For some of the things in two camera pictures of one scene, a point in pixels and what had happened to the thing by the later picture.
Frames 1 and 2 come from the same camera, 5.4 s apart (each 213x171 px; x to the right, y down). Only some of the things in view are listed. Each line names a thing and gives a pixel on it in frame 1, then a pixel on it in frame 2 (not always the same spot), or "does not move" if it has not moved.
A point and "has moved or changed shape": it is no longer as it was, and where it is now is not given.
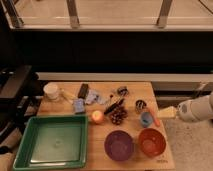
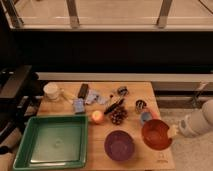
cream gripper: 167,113 → 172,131
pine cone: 118,114 does not move
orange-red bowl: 152,142 has moved or changed shape
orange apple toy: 97,115 does not move
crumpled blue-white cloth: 94,97 does not move
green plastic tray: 52,141 does not move
